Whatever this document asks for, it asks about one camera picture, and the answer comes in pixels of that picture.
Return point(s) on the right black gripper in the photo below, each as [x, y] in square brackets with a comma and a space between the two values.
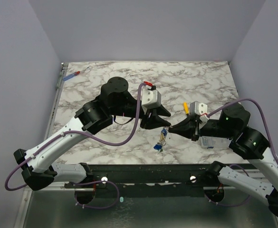
[196, 128]

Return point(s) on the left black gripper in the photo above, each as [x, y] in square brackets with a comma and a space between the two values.
[154, 121]

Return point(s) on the blue tag key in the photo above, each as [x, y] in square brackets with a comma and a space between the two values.
[158, 147]

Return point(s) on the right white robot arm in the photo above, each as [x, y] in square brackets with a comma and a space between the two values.
[248, 143]

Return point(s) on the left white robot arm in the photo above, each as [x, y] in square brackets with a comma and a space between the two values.
[39, 167]

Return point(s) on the yellow key tag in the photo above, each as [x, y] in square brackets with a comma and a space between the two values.
[162, 137]

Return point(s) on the clear plastic screw box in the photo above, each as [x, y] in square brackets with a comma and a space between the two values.
[207, 142]

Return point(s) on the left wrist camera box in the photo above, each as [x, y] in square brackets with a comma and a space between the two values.
[151, 97]

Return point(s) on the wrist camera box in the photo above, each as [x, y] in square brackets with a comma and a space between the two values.
[200, 110]
[151, 97]

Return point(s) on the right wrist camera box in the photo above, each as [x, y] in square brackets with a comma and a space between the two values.
[200, 110]

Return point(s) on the yellow handled screwdriver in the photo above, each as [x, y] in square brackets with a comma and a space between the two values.
[186, 109]

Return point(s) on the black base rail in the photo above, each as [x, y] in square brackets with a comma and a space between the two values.
[148, 181]

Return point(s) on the blue handled screwdriver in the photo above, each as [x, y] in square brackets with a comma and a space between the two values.
[70, 76]

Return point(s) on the left aluminium side rail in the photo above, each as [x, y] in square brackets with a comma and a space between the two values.
[55, 101]

